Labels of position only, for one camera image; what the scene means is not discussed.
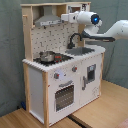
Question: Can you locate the red stove knob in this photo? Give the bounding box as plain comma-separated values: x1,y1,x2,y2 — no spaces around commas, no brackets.
71,66,79,73
54,73,60,79

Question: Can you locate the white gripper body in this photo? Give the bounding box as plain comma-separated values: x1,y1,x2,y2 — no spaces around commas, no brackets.
61,12,78,23

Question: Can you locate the black toy faucet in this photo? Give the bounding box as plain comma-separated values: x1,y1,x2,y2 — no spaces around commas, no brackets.
67,33,82,49

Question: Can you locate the red right stove knob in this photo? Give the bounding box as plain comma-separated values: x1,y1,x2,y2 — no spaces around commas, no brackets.
71,66,79,73

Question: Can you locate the white toy microwave door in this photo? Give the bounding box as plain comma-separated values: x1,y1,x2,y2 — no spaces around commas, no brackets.
67,4,88,13

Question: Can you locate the wooden toy kitchen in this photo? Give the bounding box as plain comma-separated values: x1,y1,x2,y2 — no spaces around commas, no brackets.
22,2,105,127

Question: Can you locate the red left stove knob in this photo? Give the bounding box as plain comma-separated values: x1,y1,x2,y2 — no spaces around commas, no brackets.
54,73,60,79

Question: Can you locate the silver toy pot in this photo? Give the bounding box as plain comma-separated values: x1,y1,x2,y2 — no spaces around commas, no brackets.
39,51,55,62

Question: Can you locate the toy oven door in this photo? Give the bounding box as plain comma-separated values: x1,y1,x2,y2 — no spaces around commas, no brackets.
55,80,75,112

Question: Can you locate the grey toy sink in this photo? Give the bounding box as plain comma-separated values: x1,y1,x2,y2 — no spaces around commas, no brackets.
66,47,94,56

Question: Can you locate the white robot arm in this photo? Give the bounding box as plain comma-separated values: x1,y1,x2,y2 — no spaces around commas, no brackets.
61,11,128,42

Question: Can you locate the black toy stovetop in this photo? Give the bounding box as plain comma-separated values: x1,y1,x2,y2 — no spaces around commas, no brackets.
35,53,71,66

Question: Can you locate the white cabinet door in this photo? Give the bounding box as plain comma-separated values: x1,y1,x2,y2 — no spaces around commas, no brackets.
80,55,102,106

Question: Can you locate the grey range hood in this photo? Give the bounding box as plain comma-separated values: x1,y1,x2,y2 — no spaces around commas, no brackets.
35,6,61,27

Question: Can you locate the wooden table top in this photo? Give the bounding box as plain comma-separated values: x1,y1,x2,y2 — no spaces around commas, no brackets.
0,80,128,128

